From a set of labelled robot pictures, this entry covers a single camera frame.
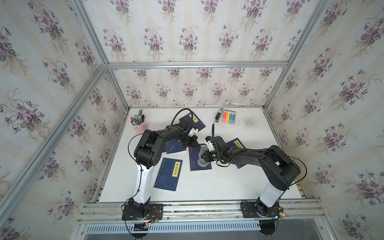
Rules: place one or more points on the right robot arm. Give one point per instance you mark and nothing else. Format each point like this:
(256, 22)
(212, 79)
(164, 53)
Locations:
(279, 168)

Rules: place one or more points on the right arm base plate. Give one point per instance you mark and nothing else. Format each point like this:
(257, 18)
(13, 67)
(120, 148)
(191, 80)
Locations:
(259, 210)

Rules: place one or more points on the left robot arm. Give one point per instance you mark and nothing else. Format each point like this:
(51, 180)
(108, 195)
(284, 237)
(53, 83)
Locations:
(147, 155)

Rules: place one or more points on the grey black stapler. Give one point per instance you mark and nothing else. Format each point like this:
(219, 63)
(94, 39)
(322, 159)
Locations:
(218, 115)

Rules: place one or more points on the pink pen cup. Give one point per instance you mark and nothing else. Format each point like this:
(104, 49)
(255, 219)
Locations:
(139, 122)

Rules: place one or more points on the clear box of highlighters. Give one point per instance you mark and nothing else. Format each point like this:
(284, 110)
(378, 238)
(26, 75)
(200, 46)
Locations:
(229, 117)

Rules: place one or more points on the aluminium rail frame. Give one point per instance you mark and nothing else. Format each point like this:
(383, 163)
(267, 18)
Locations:
(203, 216)

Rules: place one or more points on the grey striped cleaning cloth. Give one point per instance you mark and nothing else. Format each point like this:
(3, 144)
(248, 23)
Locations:
(201, 161)

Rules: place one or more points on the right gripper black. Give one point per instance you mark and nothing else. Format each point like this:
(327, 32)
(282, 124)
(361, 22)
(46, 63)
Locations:
(207, 157)

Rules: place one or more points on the blue book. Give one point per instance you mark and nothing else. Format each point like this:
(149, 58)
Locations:
(196, 121)
(175, 146)
(236, 143)
(168, 175)
(193, 155)

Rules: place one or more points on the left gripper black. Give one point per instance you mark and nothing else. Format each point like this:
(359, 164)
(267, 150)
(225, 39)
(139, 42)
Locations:
(192, 142)

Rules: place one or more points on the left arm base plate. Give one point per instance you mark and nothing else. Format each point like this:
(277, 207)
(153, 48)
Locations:
(147, 212)

